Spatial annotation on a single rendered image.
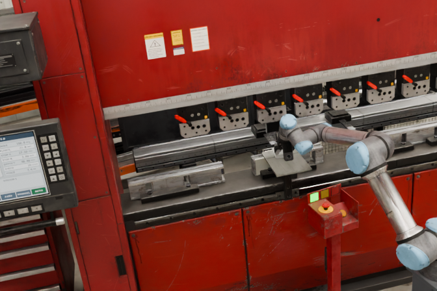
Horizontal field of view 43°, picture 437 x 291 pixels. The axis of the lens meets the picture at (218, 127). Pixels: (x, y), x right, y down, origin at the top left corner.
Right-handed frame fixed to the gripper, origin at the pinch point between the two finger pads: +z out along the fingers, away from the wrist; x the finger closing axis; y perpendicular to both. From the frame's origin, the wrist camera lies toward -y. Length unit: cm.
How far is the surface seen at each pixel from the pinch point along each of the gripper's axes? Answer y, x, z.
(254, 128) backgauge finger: 26.6, 10.1, 20.6
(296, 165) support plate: -9.3, -4.3, -6.5
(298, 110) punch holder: 18.7, -10.1, -11.3
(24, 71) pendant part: 1, 98, -102
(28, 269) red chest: -32, 144, 41
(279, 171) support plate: -12.2, 4.9, -8.9
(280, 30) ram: 46, -3, -44
